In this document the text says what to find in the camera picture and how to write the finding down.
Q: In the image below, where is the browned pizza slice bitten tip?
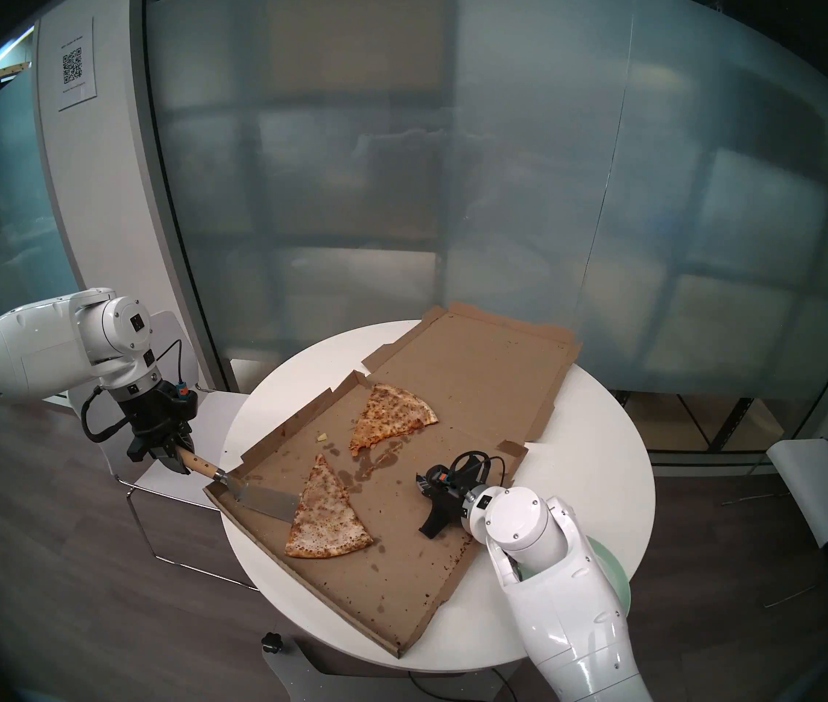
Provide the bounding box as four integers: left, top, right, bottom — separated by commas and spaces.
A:
349, 384, 439, 458

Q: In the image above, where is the thin black floor cable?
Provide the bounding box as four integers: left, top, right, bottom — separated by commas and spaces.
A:
407, 668, 518, 702

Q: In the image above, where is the paper sign with QR code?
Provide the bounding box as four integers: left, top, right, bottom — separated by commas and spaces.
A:
56, 17, 98, 113

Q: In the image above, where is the pale cheese pizza slice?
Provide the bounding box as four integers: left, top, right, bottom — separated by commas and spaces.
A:
285, 454, 374, 559

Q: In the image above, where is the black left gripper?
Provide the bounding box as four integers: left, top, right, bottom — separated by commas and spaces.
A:
115, 383, 198, 477

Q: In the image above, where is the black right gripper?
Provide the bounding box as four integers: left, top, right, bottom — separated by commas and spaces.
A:
415, 472, 477, 540

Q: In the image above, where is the metal spatula with wooden handle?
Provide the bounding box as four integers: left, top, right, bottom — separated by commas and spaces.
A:
176, 448, 299, 524

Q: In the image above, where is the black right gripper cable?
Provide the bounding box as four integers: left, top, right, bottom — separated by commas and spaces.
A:
450, 450, 508, 489

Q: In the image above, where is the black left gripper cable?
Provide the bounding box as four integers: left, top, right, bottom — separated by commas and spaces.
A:
80, 339, 184, 443

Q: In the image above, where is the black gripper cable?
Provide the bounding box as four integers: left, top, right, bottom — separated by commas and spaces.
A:
450, 450, 508, 489
80, 339, 184, 443

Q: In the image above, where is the white chair with black legs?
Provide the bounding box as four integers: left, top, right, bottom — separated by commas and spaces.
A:
721, 434, 828, 610

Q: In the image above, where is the white chair with handle hole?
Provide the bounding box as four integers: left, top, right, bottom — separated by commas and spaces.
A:
70, 312, 261, 590

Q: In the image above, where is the cardboard pizza box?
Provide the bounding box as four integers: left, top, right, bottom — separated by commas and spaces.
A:
203, 303, 582, 659

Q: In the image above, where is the pale green plate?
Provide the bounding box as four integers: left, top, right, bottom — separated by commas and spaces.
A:
513, 536, 632, 621

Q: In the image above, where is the black metal shelf upright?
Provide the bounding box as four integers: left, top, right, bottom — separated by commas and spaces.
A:
706, 397, 751, 453

